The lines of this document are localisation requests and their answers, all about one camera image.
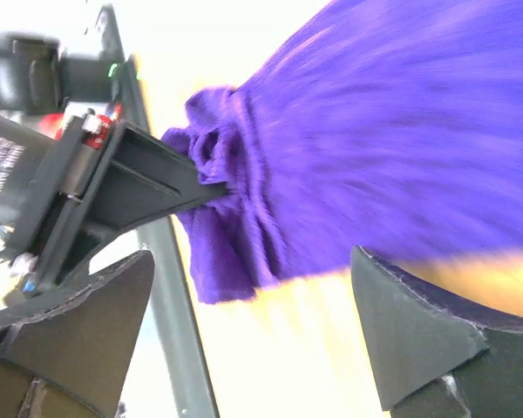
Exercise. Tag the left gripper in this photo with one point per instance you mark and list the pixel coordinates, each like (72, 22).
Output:
(104, 178)

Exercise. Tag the purple towel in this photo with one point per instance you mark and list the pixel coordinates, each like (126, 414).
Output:
(396, 126)

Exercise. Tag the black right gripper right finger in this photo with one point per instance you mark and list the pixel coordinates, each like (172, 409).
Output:
(432, 352)

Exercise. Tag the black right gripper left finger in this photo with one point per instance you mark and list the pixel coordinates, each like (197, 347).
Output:
(66, 353)

